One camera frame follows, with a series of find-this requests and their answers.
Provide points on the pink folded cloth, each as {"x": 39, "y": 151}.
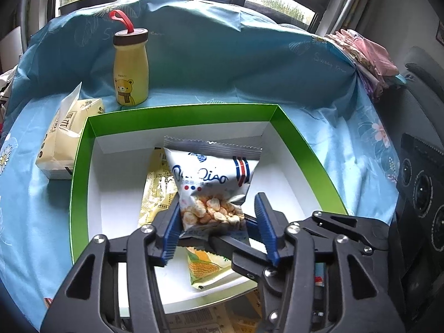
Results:
{"x": 367, "y": 52}

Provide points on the yellow green corn snack packet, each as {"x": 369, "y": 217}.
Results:
{"x": 204, "y": 270}

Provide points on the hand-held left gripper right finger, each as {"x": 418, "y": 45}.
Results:
{"x": 267, "y": 225}

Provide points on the black panel with round dials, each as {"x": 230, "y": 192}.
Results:
{"x": 423, "y": 187}

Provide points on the long dark grass planter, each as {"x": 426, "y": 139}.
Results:
{"x": 86, "y": 1}
{"x": 277, "y": 10}

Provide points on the grey curtain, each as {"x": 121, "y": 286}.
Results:
{"x": 347, "y": 3}

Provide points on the cream tissue pack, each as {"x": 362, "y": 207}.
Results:
{"x": 62, "y": 135}

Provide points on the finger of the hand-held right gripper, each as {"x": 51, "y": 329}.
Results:
{"x": 347, "y": 223}
{"x": 225, "y": 244}

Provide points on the white board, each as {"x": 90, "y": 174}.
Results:
{"x": 12, "y": 48}

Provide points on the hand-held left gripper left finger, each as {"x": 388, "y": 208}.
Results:
{"x": 171, "y": 232}

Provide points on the brown gold snack packet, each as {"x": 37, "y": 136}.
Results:
{"x": 156, "y": 194}

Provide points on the green cardboard box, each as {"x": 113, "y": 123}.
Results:
{"x": 78, "y": 197}

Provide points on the white snack packet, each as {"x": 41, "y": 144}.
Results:
{"x": 208, "y": 177}

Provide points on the large yellow snack packet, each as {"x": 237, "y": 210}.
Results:
{"x": 208, "y": 322}

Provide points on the white plastic bag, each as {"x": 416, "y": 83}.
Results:
{"x": 5, "y": 86}

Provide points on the yellow bear bottle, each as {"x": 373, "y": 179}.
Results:
{"x": 130, "y": 69}

